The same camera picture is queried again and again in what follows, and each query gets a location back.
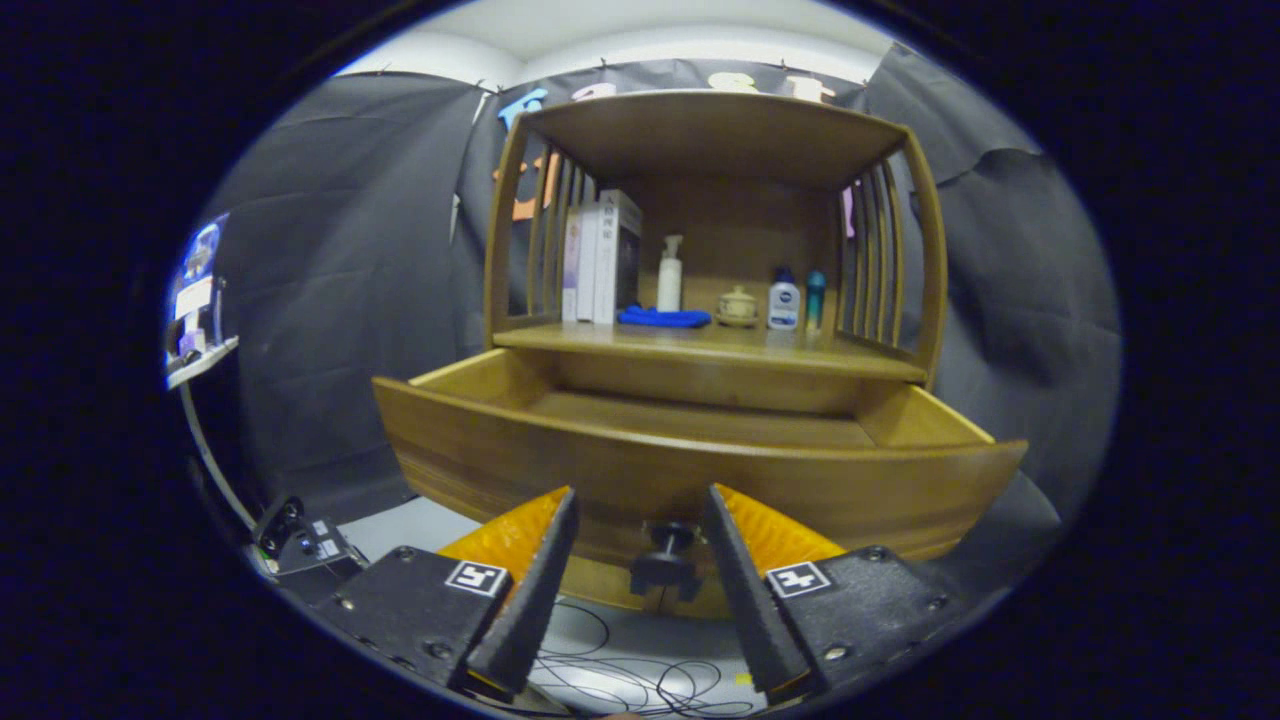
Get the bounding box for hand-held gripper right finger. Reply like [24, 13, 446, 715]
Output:
[700, 483, 966, 701]

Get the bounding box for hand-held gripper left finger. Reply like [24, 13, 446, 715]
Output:
[335, 485, 581, 699]

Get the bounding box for wooden drawer with black knob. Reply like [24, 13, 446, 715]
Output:
[372, 347, 1029, 603]

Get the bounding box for wooden countertop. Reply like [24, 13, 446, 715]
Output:
[493, 322, 929, 383]

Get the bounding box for wooden cabinet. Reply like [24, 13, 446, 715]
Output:
[483, 88, 949, 621]

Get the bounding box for blue cloth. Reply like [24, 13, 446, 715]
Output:
[617, 305, 713, 330]

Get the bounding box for lidded ceramic tea cup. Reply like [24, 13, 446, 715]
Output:
[716, 286, 760, 328]

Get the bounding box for white lotion bottle blue cap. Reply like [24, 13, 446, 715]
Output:
[767, 266, 802, 332]

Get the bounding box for white pump bottle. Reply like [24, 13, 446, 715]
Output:
[656, 234, 685, 313]

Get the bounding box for lilac book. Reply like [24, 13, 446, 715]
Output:
[562, 207, 583, 322]

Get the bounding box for plain white book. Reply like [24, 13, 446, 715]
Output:
[577, 203, 601, 323]

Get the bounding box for white book with portrait cover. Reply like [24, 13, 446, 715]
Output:
[594, 189, 644, 326]

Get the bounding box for cluttered white shelf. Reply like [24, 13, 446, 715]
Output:
[165, 215, 256, 531]

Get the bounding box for black floor cables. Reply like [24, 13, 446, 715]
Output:
[530, 600, 761, 719]

